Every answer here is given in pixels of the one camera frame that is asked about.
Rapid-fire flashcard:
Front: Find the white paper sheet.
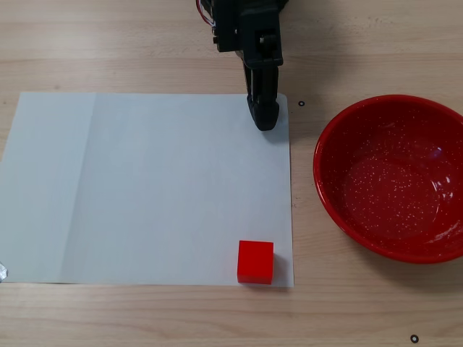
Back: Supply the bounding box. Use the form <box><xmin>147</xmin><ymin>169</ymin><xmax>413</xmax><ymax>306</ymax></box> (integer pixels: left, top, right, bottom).
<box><xmin>0</xmin><ymin>91</ymin><xmax>296</xmax><ymax>290</ymax></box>

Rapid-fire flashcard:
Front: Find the white red black gripper cable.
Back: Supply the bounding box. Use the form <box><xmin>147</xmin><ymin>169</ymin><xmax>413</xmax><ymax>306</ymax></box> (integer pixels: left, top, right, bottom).
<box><xmin>196</xmin><ymin>0</ymin><xmax>217</xmax><ymax>29</ymax></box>

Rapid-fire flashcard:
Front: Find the red speckled bowl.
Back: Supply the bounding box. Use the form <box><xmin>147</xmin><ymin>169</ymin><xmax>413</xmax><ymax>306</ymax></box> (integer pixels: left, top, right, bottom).
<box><xmin>313</xmin><ymin>94</ymin><xmax>463</xmax><ymax>265</ymax></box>

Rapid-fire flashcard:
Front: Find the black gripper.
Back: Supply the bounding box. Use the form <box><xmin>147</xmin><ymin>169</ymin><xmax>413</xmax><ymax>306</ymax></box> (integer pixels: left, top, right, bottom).
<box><xmin>211</xmin><ymin>0</ymin><xmax>289</xmax><ymax>132</ymax></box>

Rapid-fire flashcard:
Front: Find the red cube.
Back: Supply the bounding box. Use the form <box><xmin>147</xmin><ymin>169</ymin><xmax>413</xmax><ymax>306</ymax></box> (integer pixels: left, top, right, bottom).
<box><xmin>237</xmin><ymin>239</ymin><xmax>275</xmax><ymax>286</ymax></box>

